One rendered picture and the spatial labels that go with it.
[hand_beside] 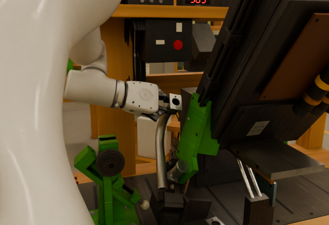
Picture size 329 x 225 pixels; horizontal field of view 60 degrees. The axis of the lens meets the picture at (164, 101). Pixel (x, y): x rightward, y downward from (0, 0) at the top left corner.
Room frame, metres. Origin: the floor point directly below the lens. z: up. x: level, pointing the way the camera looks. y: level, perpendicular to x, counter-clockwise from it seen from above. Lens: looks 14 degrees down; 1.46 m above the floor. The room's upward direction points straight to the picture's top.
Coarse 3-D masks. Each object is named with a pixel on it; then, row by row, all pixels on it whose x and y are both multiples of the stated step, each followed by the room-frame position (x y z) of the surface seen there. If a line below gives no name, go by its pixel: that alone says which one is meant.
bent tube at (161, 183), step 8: (176, 96) 0.86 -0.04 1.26; (168, 104) 0.86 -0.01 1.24; (176, 104) 0.87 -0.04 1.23; (160, 120) 0.90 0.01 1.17; (160, 128) 0.89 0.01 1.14; (160, 136) 0.88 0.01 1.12; (160, 144) 0.87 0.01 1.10; (160, 152) 0.84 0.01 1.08; (160, 160) 0.82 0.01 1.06; (160, 168) 0.80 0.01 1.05; (160, 176) 0.78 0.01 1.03; (160, 184) 0.76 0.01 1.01
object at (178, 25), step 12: (156, 24) 0.99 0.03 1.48; (168, 24) 1.01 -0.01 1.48; (180, 24) 1.02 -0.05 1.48; (144, 36) 1.00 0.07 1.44; (156, 36) 0.99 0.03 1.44; (168, 36) 1.01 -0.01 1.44; (180, 36) 1.02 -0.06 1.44; (144, 48) 1.00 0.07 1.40; (156, 48) 0.99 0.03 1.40; (168, 48) 1.01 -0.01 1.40; (180, 48) 1.02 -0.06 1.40; (144, 60) 1.00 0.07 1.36; (156, 60) 0.99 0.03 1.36; (168, 60) 1.01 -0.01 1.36; (180, 60) 1.02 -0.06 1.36
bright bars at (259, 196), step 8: (240, 168) 0.76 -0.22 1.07; (248, 168) 0.77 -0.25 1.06; (248, 184) 0.73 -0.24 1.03; (256, 184) 0.73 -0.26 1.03; (248, 192) 0.72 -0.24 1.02; (256, 192) 0.72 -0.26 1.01; (248, 200) 0.69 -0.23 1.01; (256, 200) 0.69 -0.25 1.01; (264, 200) 0.70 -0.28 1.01; (248, 208) 0.69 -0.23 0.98; (256, 208) 0.69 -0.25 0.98; (264, 208) 0.70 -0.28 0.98; (248, 216) 0.69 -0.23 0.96; (256, 216) 0.69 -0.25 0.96; (264, 216) 0.70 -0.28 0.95; (248, 224) 0.69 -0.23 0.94; (256, 224) 0.69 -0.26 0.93; (264, 224) 0.70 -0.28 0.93
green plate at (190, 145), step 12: (192, 96) 0.86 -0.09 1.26; (192, 108) 0.83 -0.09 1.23; (204, 108) 0.77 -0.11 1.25; (192, 120) 0.81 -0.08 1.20; (204, 120) 0.75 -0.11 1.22; (192, 132) 0.79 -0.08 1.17; (204, 132) 0.77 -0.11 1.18; (180, 144) 0.84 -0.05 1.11; (192, 144) 0.77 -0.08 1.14; (204, 144) 0.77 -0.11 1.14; (216, 144) 0.78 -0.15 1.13; (180, 156) 0.82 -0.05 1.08; (192, 156) 0.75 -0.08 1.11
